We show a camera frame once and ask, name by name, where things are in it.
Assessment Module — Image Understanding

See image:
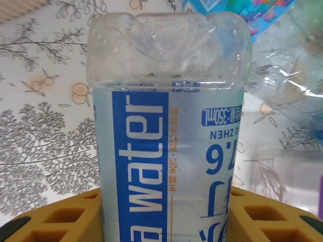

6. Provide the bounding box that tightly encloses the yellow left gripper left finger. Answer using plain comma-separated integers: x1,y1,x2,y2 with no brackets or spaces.
0,188,105,242

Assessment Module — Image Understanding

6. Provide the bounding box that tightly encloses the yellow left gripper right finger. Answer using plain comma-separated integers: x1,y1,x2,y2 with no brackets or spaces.
227,185,323,242

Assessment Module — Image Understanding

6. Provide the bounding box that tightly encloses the clear soda water bottle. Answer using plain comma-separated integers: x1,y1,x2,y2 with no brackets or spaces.
85,11,253,242

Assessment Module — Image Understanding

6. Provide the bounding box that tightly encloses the clear bottle colourful label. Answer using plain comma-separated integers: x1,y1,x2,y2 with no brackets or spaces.
181,0,323,142

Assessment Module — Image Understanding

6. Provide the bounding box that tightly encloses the floral patterned tablecloth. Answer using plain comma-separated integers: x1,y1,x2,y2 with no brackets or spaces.
0,0,323,220

